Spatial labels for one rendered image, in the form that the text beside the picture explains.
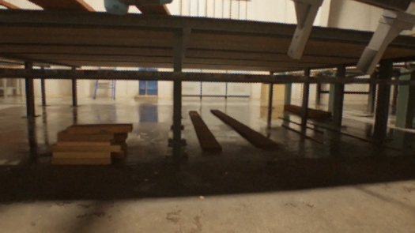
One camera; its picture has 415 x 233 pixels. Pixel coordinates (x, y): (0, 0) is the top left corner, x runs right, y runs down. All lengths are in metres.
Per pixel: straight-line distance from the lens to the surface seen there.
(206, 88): 6.69
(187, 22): 1.17
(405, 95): 3.44
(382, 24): 0.44
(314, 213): 0.96
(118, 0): 0.74
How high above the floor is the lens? 0.49
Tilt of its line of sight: 5 degrees down
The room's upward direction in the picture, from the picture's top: 1 degrees clockwise
